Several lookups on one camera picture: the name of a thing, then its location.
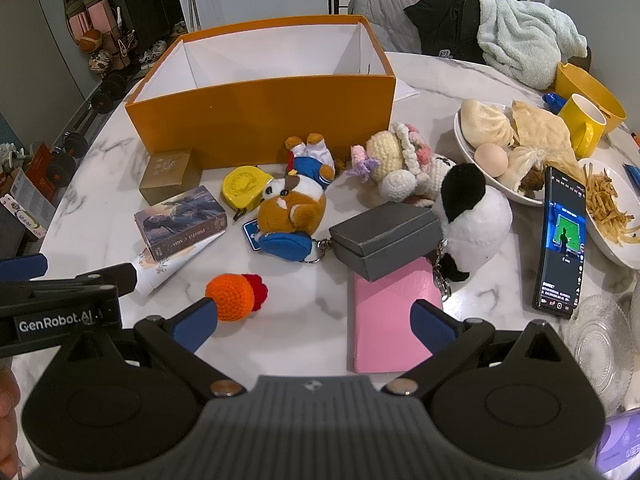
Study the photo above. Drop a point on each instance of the person's left hand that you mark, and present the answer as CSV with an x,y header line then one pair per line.
x,y
7,405

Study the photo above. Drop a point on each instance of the white paper sheet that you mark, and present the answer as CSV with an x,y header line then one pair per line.
x,y
405,91

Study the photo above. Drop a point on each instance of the yellow mug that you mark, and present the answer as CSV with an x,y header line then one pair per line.
x,y
582,125

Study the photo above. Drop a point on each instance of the yellow tape measure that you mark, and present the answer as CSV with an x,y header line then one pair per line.
x,y
242,185

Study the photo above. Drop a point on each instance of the white food plate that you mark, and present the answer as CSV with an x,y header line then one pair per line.
x,y
470,157

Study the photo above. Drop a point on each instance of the black jacket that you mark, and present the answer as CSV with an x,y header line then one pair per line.
x,y
445,15

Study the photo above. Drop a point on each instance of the patterned basketball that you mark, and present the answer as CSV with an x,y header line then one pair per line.
x,y
101,60

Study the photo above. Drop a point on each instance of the shredded potato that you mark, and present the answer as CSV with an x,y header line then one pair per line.
x,y
605,200

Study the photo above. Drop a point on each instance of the grey lidded box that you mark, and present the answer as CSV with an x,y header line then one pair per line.
x,y
385,230

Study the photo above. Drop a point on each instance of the small pleated bun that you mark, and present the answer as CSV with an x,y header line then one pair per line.
x,y
520,167

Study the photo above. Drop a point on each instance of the blue packet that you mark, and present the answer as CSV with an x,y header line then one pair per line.
x,y
554,102

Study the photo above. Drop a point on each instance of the small gold box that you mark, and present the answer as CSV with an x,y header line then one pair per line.
x,y
167,180

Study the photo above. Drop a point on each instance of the orange basketball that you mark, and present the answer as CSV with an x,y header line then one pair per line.
x,y
91,40

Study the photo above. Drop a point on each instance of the light blue fleece blanket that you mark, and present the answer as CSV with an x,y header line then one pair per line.
x,y
525,35

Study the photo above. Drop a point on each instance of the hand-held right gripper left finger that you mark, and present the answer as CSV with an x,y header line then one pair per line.
x,y
195,325

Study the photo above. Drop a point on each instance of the red cardboard box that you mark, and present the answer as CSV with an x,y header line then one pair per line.
x,y
40,165

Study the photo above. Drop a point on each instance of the orange crochet ball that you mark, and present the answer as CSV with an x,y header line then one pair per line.
x,y
230,297

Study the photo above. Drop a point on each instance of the large steamed bun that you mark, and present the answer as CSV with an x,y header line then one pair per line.
x,y
485,122

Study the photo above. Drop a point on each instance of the purple packet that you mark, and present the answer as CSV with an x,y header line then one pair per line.
x,y
622,442

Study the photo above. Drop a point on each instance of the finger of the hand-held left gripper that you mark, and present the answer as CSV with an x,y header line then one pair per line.
x,y
22,266
117,281

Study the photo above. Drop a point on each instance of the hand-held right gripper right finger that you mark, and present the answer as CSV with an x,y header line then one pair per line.
x,y
432,325

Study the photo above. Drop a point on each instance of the black smartphone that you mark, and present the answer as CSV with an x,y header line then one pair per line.
x,y
560,250

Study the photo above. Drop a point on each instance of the white crochet animal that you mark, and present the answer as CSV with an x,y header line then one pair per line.
x,y
440,172

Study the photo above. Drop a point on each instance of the white carton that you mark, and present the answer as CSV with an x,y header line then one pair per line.
x,y
22,217

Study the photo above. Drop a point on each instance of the clear glass plate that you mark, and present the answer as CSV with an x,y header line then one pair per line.
x,y
600,355

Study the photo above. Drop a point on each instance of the cream crochet doll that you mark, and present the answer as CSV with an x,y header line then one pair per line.
x,y
387,155

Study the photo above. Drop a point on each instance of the white sneaker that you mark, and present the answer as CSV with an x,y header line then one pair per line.
x,y
146,60
159,46

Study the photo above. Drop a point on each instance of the orange cardboard box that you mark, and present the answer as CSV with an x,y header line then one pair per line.
x,y
250,120

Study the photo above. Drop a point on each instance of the white hand cream tube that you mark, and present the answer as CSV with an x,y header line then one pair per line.
x,y
160,272

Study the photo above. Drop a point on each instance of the flatbread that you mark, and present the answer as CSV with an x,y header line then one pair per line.
x,y
542,130

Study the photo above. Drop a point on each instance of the black dumbbell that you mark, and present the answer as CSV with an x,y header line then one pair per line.
x,y
107,91
62,160

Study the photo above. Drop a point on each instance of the egg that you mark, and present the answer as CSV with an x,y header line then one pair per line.
x,y
491,160

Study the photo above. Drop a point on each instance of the illustrated card box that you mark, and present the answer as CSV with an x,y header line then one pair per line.
x,y
180,215

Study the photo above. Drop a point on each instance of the pink yoga mat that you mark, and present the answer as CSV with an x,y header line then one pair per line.
x,y
77,29
102,19

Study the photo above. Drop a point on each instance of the yellow bowl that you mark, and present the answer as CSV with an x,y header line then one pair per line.
x,y
585,82

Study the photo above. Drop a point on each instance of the black cabinet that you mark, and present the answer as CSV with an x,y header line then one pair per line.
x,y
145,0

